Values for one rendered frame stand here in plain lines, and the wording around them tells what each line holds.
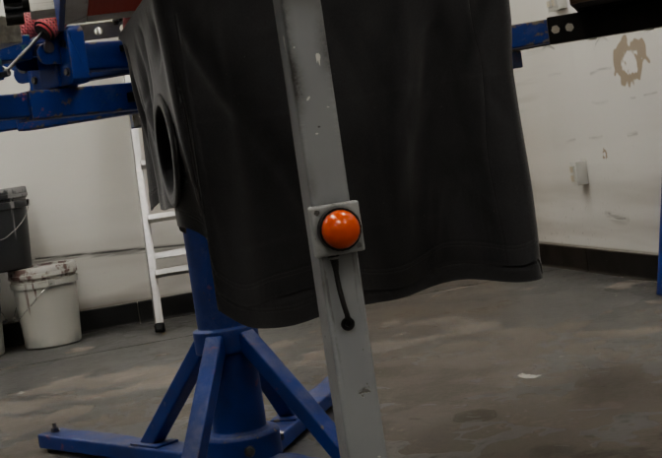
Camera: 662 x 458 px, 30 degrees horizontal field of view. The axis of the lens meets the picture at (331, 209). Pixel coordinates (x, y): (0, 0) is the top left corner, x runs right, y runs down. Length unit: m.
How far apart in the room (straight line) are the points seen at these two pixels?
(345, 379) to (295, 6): 0.37
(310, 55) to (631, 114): 3.95
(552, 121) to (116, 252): 2.18
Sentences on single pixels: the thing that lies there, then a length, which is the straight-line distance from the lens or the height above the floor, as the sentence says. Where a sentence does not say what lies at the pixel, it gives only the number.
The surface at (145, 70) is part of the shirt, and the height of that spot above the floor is 0.87.
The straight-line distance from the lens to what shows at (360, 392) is 1.23.
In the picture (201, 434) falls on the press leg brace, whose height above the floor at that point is 0.17.
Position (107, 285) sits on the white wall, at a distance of 6.12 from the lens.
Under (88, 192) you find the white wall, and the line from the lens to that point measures 6.10.
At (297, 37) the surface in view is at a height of 0.84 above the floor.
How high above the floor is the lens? 0.73
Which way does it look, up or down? 3 degrees down
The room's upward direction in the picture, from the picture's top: 8 degrees counter-clockwise
